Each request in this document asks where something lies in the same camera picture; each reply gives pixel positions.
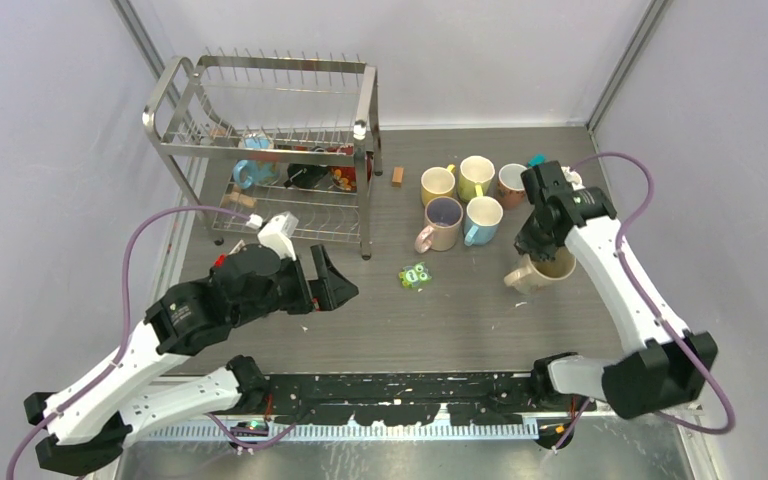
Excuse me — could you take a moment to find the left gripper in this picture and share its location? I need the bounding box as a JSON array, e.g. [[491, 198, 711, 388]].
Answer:
[[235, 244, 359, 327]]

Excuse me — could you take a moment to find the pink faceted mug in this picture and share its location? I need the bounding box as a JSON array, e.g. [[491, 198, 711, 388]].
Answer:
[[562, 166, 584, 190]]

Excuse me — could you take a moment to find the salmon floral mug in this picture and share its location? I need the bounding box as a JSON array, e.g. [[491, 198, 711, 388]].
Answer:
[[496, 163, 527, 210]]

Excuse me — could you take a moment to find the beige patterned mug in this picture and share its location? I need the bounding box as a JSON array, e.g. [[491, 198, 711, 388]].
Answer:
[[503, 247, 577, 294]]

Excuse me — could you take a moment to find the light blue mug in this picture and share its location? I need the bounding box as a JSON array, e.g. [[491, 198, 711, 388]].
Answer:
[[463, 196, 504, 246]]

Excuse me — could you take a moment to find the lime green mug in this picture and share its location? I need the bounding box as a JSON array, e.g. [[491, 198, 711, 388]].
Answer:
[[456, 155, 496, 203]]

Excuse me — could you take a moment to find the pale pink marbled mug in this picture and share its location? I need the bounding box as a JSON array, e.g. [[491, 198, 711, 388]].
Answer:
[[414, 196, 464, 254]]

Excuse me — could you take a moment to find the black cup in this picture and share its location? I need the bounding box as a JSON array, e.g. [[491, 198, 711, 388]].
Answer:
[[283, 163, 330, 189]]

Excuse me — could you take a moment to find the yellow cup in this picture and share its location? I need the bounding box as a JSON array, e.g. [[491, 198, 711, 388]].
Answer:
[[420, 164, 457, 206]]

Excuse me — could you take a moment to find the blue patterned mug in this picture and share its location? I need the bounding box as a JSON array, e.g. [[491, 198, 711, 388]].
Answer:
[[232, 134, 280, 189]]

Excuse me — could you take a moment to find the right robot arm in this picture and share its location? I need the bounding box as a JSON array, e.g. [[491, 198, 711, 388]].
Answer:
[[515, 161, 718, 419]]

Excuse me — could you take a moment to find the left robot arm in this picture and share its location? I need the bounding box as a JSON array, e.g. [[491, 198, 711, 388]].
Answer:
[[24, 244, 359, 476]]

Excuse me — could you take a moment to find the steel two-tier dish rack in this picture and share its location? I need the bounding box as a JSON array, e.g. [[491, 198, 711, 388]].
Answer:
[[142, 52, 383, 259]]

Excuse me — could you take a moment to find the small teal block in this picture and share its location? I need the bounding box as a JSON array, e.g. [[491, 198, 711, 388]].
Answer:
[[527, 154, 546, 168]]

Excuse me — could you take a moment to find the green owl toy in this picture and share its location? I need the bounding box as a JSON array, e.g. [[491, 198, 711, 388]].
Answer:
[[398, 262, 432, 289]]

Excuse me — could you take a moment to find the white grid brick piece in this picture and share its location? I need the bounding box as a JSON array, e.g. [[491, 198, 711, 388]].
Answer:
[[228, 240, 246, 255]]

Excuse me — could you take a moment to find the small wooden block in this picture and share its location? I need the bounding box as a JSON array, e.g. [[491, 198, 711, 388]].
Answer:
[[391, 166, 404, 188]]

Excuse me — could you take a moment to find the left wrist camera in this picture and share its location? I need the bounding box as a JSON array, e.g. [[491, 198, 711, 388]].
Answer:
[[245, 211, 299, 260]]

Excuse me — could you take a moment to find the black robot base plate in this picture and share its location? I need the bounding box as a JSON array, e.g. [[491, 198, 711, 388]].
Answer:
[[202, 370, 597, 429]]

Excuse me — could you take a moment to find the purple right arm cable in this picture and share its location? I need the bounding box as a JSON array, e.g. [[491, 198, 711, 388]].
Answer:
[[552, 152, 736, 452]]

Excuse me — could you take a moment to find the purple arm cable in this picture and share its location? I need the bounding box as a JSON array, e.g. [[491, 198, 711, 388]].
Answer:
[[552, 152, 736, 452], [4, 205, 299, 480]]

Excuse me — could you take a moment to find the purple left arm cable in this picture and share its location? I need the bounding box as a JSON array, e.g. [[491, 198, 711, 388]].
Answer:
[[4, 205, 299, 480]]

